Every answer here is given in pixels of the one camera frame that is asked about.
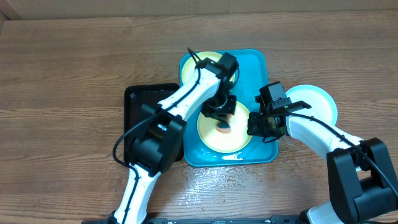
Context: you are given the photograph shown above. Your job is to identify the teal and orange sponge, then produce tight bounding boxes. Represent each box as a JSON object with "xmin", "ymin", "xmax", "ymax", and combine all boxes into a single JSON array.
[{"xmin": 216, "ymin": 114, "xmax": 233, "ymax": 133}]

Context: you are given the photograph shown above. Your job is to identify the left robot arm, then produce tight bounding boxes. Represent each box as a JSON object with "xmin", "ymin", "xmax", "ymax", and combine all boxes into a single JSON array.
[{"xmin": 107, "ymin": 54, "xmax": 238, "ymax": 223}]

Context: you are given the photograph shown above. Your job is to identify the light blue plate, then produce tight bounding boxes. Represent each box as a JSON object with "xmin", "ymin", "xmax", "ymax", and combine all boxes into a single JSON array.
[{"xmin": 286, "ymin": 85, "xmax": 338, "ymax": 126}]

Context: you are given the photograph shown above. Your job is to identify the black plastic tray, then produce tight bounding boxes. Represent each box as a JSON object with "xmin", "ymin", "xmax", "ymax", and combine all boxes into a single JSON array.
[{"xmin": 124, "ymin": 83, "xmax": 185, "ymax": 165}]

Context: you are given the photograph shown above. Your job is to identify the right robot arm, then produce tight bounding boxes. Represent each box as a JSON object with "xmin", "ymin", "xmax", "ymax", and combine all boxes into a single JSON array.
[{"xmin": 247, "ymin": 99, "xmax": 397, "ymax": 223}]

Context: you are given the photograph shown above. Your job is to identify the yellow-green plate with stain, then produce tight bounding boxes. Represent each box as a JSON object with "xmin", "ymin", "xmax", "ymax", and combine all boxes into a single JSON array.
[{"xmin": 180, "ymin": 51, "xmax": 222, "ymax": 85}]

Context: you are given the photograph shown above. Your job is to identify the teal plastic tray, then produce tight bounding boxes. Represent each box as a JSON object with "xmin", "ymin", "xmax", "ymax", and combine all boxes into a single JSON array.
[{"xmin": 183, "ymin": 49, "xmax": 279, "ymax": 167}]

